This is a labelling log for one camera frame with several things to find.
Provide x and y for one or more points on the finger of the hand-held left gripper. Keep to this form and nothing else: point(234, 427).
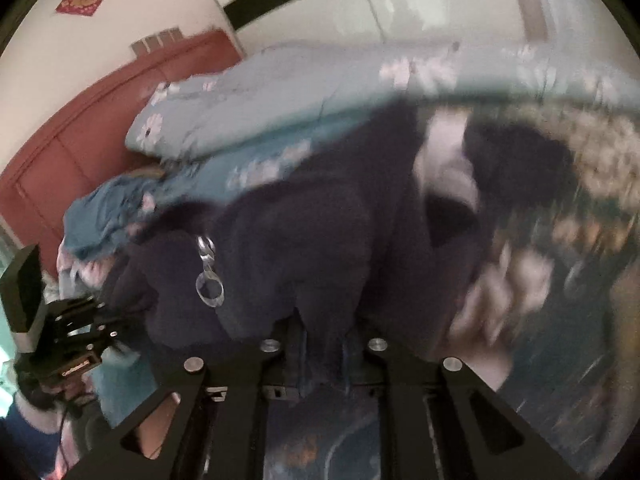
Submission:
point(111, 334)

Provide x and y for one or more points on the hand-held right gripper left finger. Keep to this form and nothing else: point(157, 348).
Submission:
point(239, 376)

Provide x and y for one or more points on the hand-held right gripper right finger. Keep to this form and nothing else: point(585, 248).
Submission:
point(403, 376)

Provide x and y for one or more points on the dark navy fleece garment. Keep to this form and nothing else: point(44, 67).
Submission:
point(310, 240)

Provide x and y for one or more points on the pink cloth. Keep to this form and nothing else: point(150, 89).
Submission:
point(75, 272)

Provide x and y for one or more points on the crumpled teal floral cloth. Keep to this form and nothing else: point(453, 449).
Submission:
point(105, 215)

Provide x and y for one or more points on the red wooden headboard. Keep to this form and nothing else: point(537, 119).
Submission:
point(75, 150)

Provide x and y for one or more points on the dark green floral bedsheet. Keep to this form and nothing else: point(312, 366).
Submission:
point(580, 270)

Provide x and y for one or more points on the light blue floral quilt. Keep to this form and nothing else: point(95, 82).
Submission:
point(300, 95)

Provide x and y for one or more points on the grey wall switch panel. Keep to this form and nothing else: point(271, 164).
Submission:
point(156, 41)

